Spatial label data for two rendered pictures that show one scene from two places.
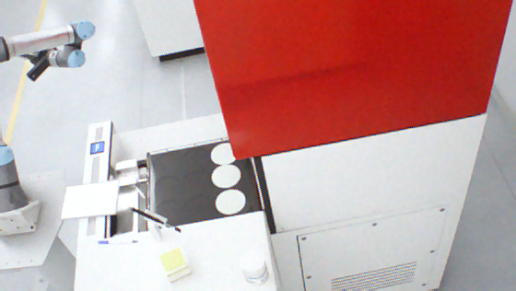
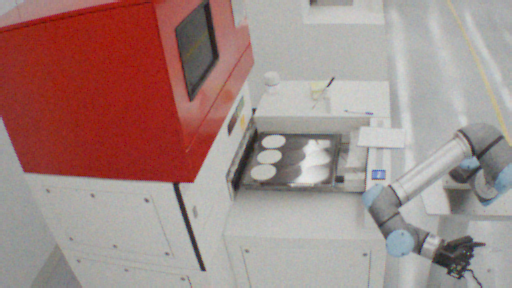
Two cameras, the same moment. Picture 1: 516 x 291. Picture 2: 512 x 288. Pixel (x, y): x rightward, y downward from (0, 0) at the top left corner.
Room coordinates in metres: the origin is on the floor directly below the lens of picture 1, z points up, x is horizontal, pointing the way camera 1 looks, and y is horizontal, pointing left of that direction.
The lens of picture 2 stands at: (2.88, 0.62, 2.10)
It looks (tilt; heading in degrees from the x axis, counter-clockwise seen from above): 33 degrees down; 197
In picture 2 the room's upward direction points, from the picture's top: 10 degrees counter-clockwise
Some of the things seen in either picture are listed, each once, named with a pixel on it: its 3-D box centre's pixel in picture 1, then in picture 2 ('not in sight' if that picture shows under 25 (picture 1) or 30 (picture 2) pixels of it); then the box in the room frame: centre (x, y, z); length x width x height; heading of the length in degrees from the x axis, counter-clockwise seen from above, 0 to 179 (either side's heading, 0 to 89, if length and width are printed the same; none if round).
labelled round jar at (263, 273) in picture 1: (254, 268); (272, 83); (0.76, 0.09, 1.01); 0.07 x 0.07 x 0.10
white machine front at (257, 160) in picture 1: (248, 108); (224, 159); (1.39, 0.02, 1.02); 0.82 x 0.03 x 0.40; 179
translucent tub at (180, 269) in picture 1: (175, 265); (318, 91); (0.83, 0.32, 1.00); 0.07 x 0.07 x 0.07; 17
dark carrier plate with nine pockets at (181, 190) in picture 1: (197, 182); (294, 156); (1.20, 0.25, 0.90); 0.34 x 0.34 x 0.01; 89
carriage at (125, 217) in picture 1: (128, 204); (357, 161); (1.19, 0.51, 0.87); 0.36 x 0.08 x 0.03; 179
